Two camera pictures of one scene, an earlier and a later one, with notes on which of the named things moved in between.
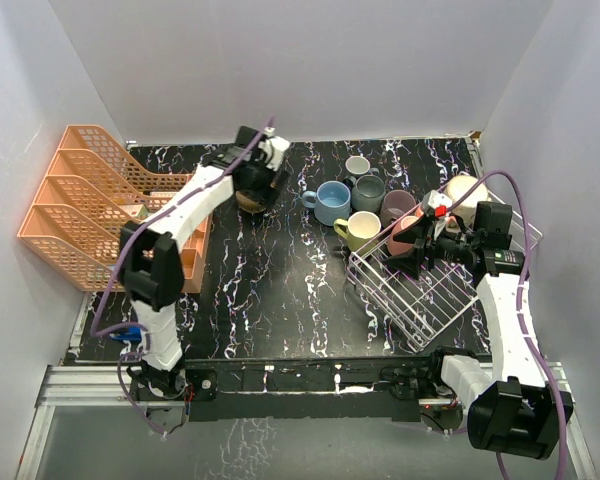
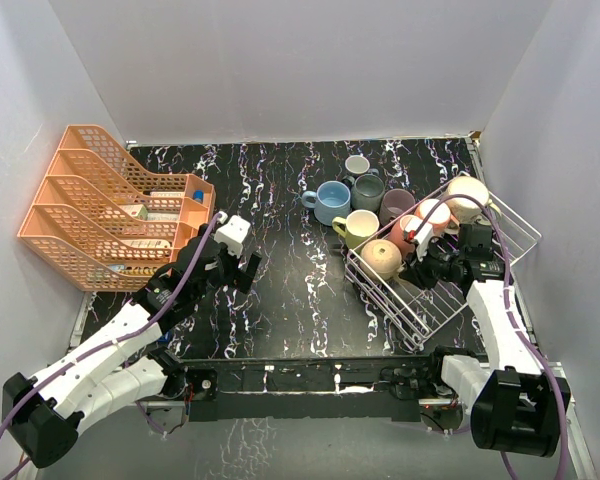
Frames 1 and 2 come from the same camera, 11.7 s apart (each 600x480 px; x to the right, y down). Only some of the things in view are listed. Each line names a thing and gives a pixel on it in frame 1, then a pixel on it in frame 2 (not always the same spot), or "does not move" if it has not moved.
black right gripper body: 453,249 to 436,267
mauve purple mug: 394,204 does not move
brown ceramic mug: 248,204 to 383,257
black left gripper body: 260,182 to 226,270
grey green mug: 367,192 does not move
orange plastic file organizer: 90,191 does not move
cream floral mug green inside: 466,207 does not move
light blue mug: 331,202 does not move
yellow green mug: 360,228 does not move
